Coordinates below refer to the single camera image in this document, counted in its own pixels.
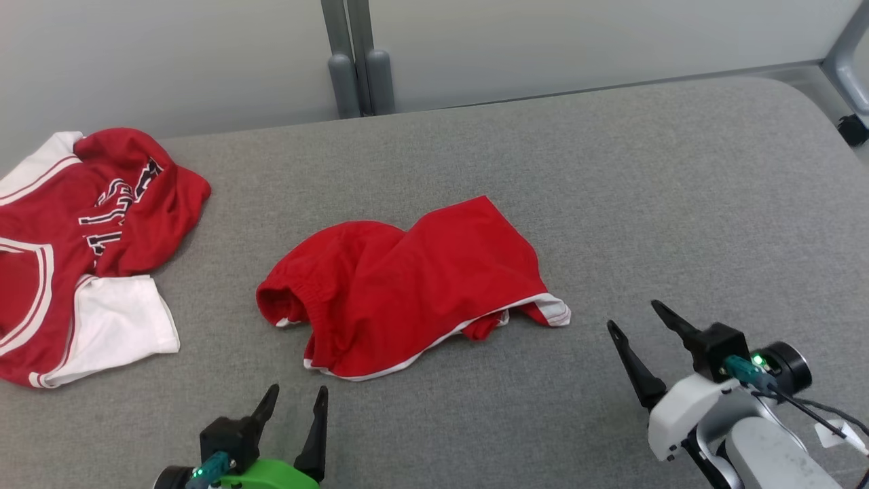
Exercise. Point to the grey partition base rail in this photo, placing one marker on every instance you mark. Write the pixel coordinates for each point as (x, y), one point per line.
(611, 87)

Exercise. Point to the red Bulls basketball jersey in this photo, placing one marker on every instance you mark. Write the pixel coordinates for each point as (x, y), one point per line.
(75, 272)

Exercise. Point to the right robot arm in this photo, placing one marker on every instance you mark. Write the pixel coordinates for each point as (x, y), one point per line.
(767, 451)

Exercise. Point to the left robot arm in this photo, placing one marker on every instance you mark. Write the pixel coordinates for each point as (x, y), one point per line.
(171, 479)

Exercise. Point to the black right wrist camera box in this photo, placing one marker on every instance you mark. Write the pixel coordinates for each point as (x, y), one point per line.
(719, 346)

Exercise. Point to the grey metal stand leg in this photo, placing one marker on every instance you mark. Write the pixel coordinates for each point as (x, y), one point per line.
(848, 61)

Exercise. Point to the grey cylindrical partition foot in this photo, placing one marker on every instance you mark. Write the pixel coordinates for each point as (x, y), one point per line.
(344, 88)
(380, 81)

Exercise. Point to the grey partition frame upright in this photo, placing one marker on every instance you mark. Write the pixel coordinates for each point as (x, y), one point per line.
(334, 27)
(360, 34)

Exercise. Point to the grey fabric sofa seat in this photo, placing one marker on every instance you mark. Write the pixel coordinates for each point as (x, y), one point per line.
(611, 204)

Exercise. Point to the black caster wheel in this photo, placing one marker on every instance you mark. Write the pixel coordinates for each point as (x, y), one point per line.
(854, 130)

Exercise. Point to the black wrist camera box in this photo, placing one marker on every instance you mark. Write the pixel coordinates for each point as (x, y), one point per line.
(719, 346)
(227, 435)

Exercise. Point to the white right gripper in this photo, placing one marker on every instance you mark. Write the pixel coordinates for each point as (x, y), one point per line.
(679, 414)

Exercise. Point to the red shorts white trim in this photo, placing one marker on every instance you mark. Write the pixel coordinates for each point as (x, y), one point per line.
(407, 285)

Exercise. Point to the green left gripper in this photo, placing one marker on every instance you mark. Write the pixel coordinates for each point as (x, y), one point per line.
(271, 475)

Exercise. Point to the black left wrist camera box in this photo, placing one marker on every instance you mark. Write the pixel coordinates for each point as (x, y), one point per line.
(227, 435)

